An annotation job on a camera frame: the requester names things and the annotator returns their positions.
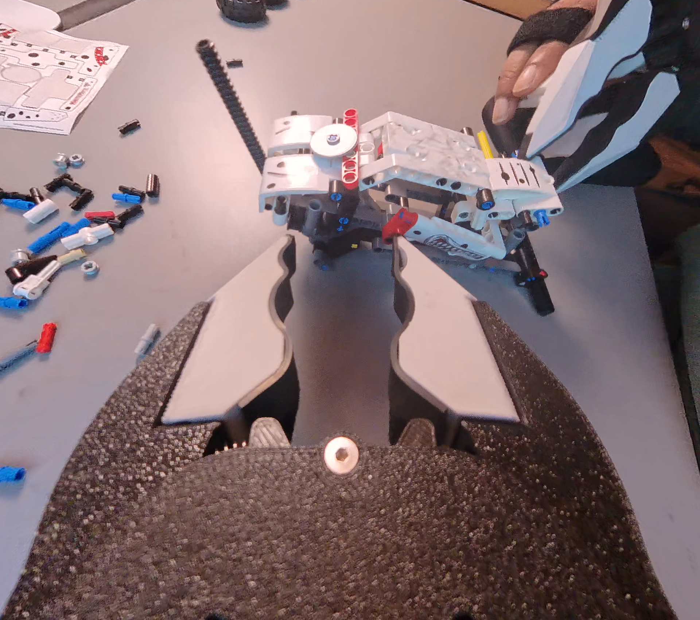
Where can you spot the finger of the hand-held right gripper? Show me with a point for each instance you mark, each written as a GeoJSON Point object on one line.
{"type": "Point", "coordinates": [640, 122]}
{"type": "Point", "coordinates": [590, 68]}

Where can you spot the pile of small brick pieces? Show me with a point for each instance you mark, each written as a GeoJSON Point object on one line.
{"type": "Point", "coordinates": [87, 235]}

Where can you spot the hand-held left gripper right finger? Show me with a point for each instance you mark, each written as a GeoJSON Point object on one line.
{"type": "Point", "coordinates": [459, 357]}

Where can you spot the white brick toy truck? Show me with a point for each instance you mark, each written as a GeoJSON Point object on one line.
{"type": "Point", "coordinates": [426, 150]}

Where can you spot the person's right hand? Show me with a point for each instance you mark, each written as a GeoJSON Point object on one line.
{"type": "Point", "coordinates": [530, 68]}

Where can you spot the yellow axle rod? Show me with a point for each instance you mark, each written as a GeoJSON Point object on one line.
{"type": "Point", "coordinates": [484, 144]}

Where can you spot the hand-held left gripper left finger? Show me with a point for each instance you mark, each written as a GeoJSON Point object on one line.
{"type": "Point", "coordinates": [229, 352]}

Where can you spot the white sticker sheet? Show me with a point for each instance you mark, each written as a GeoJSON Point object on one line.
{"type": "Point", "coordinates": [49, 78]}

